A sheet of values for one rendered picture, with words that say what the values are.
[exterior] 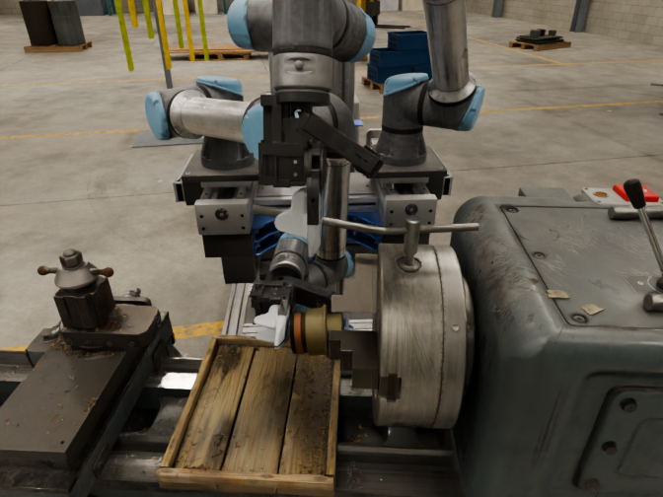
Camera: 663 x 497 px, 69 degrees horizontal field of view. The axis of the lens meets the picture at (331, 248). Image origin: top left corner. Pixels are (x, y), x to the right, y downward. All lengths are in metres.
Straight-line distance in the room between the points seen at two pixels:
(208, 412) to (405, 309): 0.48
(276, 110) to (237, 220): 0.68
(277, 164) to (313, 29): 0.16
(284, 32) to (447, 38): 0.59
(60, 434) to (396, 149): 1.00
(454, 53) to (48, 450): 1.09
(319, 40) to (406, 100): 0.73
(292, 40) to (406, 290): 0.38
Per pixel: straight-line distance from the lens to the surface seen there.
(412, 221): 0.71
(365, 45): 0.75
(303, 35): 0.62
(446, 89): 1.25
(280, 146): 0.61
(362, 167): 0.63
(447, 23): 1.13
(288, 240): 1.08
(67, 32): 13.08
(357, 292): 0.85
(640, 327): 0.72
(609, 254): 0.86
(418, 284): 0.74
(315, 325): 0.83
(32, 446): 0.97
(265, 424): 0.99
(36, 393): 1.06
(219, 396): 1.05
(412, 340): 0.72
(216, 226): 1.30
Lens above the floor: 1.64
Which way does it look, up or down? 30 degrees down
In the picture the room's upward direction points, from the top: straight up
